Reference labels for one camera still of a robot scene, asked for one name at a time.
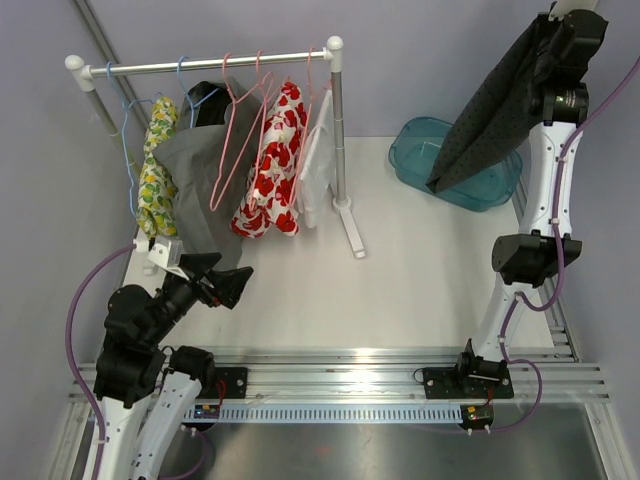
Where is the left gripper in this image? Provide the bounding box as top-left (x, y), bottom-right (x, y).
top-left (145, 252), bottom-right (253, 346)

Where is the pink hanger of dotted skirt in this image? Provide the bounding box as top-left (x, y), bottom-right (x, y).
top-left (208, 52), bottom-right (275, 212)

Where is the white skirt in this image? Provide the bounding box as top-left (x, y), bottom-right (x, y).
top-left (296, 90), bottom-right (335, 229)

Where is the dark dotted skirt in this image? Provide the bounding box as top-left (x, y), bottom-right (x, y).
top-left (426, 14), bottom-right (550, 194)

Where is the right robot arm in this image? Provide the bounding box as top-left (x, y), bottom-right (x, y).
top-left (425, 9), bottom-right (608, 399)

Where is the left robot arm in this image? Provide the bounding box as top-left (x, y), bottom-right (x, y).
top-left (83, 253), bottom-right (254, 479)

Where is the red floral white garment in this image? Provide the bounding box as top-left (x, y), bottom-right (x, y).
top-left (230, 81), bottom-right (307, 239)

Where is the lemon print garment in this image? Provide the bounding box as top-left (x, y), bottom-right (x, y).
top-left (134, 96), bottom-right (178, 238)

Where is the grey garment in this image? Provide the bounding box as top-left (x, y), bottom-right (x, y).
top-left (154, 81), bottom-right (261, 270)

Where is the teal plastic bin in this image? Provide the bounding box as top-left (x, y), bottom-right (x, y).
top-left (388, 116), bottom-right (524, 213)

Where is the metal clothes rack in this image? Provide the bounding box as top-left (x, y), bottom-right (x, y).
top-left (65, 36), bottom-right (366, 259)

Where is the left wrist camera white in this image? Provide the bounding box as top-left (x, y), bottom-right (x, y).
top-left (133, 235), bottom-right (188, 279)

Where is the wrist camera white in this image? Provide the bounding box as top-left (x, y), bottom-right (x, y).
top-left (548, 0), bottom-right (598, 21)
top-left (133, 235), bottom-right (188, 279)

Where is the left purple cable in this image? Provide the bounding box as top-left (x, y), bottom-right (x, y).
top-left (65, 242), bottom-right (209, 480)

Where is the purple cable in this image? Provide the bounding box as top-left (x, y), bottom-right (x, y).
top-left (65, 242), bottom-right (209, 480)
top-left (489, 49), bottom-right (640, 434)

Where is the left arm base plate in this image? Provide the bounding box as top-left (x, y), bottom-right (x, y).
top-left (198, 367), bottom-right (249, 400)

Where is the slotted cable duct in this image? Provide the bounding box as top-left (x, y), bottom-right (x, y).
top-left (183, 404), bottom-right (462, 424)

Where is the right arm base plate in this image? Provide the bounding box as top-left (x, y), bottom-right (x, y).
top-left (422, 367), bottom-right (514, 400)

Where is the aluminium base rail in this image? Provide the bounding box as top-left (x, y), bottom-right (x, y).
top-left (69, 344), bottom-right (611, 404)

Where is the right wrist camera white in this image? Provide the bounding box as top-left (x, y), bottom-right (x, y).
top-left (548, 0), bottom-right (598, 21)

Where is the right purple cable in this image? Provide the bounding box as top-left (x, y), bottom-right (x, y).
top-left (489, 49), bottom-right (640, 434)

